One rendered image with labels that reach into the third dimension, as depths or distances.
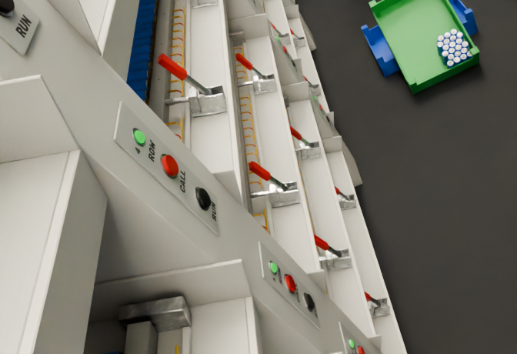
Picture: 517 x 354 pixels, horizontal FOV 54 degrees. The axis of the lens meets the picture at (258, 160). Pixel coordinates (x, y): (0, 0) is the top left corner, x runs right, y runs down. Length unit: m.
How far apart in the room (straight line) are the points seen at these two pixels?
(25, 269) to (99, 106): 0.13
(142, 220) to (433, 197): 1.04
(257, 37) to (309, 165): 0.28
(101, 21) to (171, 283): 0.21
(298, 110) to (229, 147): 0.62
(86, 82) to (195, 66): 0.35
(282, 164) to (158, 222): 0.44
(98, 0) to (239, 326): 0.29
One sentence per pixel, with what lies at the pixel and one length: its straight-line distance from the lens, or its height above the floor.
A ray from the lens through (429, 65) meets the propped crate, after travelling 1.59.
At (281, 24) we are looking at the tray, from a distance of 1.47.
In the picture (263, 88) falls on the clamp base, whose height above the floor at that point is 0.56.
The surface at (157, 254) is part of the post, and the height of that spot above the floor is 0.82.
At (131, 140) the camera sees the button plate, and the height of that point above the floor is 0.89.
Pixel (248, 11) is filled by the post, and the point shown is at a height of 0.61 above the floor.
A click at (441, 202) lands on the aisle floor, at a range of 1.30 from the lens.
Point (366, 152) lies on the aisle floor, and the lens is 1.47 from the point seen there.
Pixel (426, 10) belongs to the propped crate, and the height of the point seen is 0.11.
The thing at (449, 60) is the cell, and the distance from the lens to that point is 1.52.
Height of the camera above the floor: 1.06
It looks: 40 degrees down
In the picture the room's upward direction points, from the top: 39 degrees counter-clockwise
